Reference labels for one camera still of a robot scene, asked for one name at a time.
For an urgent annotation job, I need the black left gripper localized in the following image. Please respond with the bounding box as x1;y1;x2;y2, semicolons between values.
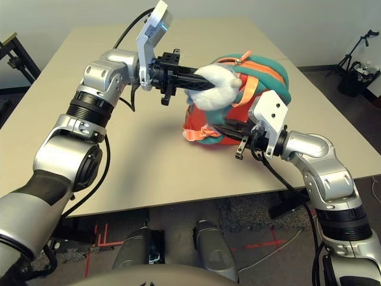
151;49;216;107

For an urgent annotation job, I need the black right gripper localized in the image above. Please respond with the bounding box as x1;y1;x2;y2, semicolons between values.
216;119;269;160

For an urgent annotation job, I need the grey white plush toy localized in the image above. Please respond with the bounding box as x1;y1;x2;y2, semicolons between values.
186;65;242;112

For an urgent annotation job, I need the orange and teal backpack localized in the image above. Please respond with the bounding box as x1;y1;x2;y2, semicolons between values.
182;51;293;146

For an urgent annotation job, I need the speckled grey floor mat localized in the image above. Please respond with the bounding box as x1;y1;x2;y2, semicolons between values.
217;195;278;232

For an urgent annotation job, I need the black table base foot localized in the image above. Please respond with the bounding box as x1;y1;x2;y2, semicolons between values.
267;190;311;220

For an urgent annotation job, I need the red floor tape cross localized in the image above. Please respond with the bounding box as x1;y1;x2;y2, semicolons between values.
243;228;287;250

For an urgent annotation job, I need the grey right robot leg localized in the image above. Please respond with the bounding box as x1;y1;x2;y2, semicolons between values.
192;219;239;282

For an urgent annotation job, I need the grey robot leg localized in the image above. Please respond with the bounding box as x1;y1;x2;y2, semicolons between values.
113;225;166;269
192;219;239;282

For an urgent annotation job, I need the black waste bin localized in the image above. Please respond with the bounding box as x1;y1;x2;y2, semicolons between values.
338;61;381;98

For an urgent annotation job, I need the black tripod stand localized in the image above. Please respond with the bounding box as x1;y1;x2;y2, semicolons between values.
329;29;377;79

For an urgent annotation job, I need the grey left robot leg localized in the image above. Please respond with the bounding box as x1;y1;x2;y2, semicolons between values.
113;225;166;269

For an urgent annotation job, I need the grey robot torso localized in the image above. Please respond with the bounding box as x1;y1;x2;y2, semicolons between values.
68;264;236;286

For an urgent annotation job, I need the black framed side table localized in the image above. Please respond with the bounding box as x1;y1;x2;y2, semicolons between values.
0;32;42;90

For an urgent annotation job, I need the red floor tape angle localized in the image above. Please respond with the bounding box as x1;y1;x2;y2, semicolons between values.
85;224;125;277

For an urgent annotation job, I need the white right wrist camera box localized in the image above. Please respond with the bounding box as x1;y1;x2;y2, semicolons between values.
248;89;289;158

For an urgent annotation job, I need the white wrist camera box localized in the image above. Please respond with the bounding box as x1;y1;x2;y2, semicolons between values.
248;89;289;158
136;0;174;91

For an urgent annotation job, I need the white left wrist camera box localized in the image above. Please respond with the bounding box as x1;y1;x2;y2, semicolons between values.
136;0;174;91

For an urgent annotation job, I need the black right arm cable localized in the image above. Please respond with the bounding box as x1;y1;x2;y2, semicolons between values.
249;139;326;286

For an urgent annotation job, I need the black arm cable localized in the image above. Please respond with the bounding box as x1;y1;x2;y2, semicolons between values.
58;7;156;222
249;139;326;286

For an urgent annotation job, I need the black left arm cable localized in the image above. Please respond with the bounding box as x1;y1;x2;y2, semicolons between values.
58;7;156;222

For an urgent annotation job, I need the white floor cable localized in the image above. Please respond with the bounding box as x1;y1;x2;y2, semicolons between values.
238;228;305;275

